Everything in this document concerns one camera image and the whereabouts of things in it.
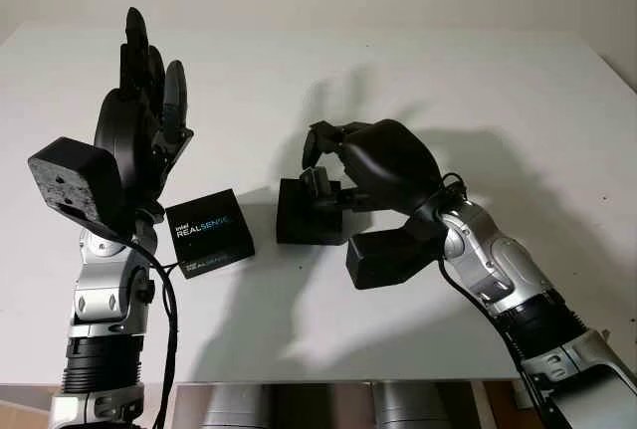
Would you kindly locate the black RealSense box lid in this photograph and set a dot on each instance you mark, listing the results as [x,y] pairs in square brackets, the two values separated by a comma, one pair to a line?
[209,240]

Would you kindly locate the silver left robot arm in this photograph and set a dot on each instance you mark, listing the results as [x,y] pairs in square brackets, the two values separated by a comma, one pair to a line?
[99,299]

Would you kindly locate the silver left robot thigh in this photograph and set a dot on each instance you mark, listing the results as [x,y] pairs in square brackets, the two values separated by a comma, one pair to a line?
[239,406]

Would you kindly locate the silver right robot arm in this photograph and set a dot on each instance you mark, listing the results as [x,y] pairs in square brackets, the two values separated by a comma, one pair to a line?
[502,260]

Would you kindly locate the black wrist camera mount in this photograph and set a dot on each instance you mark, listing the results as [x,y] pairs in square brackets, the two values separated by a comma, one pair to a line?
[388,260]
[69,180]

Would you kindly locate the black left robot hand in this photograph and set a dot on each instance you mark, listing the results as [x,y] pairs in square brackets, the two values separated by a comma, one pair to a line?
[124,140]

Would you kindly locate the silver right robot thigh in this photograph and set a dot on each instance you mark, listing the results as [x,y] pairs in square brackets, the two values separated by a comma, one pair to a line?
[408,406]

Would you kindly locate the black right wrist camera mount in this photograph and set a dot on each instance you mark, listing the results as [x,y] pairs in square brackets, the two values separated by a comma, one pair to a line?
[388,260]

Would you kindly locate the silver robot thigh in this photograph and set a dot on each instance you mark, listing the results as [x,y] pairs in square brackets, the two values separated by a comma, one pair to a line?
[408,406]
[239,406]

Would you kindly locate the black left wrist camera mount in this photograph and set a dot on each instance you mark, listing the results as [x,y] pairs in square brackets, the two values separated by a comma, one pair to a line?
[69,180]

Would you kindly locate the black camera box base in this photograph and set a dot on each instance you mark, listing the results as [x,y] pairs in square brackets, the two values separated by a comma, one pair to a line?
[303,222]

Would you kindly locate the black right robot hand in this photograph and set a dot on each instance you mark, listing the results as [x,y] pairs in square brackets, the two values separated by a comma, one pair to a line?
[393,165]

